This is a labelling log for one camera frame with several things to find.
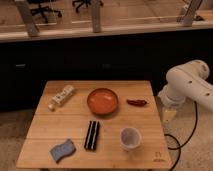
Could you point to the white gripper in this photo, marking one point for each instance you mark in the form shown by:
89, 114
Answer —
170, 98

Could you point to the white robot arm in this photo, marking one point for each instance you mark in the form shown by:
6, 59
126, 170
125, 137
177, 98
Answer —
184, 81

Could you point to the red chili pepper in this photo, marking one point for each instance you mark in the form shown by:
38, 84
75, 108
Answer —
139, 103

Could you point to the white plastic cup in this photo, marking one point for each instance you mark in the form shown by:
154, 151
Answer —
130, 138

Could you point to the orange round bowl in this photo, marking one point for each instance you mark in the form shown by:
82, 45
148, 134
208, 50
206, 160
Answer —
102, 101

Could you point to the black white striped block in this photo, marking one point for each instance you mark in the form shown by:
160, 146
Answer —
92, 135

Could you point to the wooden table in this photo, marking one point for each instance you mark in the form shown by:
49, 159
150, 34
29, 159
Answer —
72, 137

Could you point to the white plastic bottle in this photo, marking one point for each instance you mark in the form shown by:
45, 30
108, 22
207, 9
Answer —
60, 98

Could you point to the blue sponge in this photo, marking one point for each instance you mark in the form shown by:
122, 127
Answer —
62, 150

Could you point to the black office chair middle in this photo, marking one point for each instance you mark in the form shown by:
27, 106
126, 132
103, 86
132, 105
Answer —
77, 4

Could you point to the black office chair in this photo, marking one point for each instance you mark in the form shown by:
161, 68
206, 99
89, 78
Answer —
43, 9
77, 4

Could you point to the black office chair left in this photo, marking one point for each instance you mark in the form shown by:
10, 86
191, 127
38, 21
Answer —
43, 9

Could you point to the grey metal post right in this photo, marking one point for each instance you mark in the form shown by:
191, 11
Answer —
188, 18

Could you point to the grey metal post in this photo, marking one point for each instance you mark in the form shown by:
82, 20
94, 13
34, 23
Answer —
188, 18
95, 15
27, 18

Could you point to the grey metal post middle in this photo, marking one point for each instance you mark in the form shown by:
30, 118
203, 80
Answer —
95, 15

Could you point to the grey metal post left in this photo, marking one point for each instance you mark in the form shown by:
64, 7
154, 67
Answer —
27, 18

